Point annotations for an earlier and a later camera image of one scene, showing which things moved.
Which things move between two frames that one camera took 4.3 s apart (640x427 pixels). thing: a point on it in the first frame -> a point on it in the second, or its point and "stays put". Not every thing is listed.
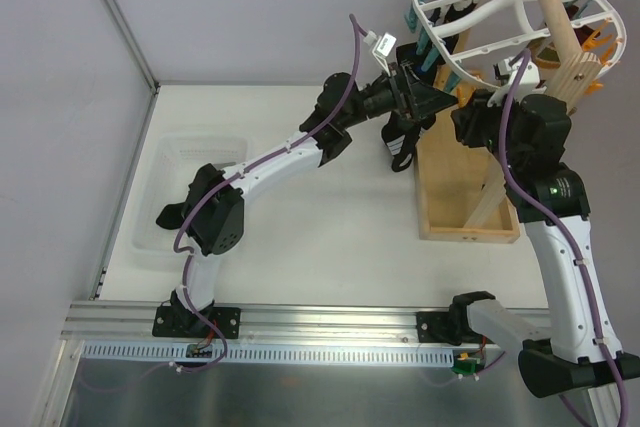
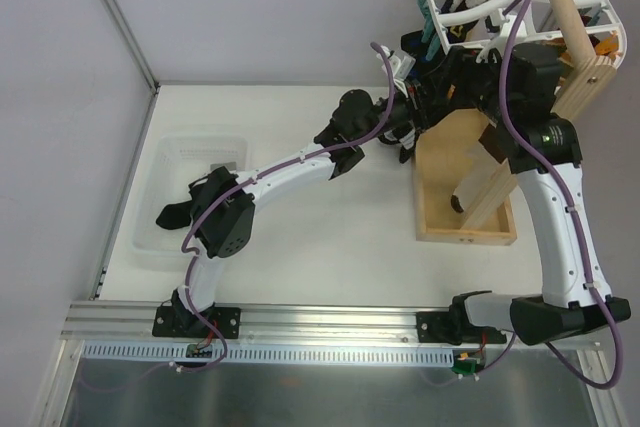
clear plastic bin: x=175 y=160 stays put
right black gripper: x=470 y=120 -> x=463 y=69
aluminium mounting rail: x=261 y=323 stays put
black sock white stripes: x=171 y=216 stays put
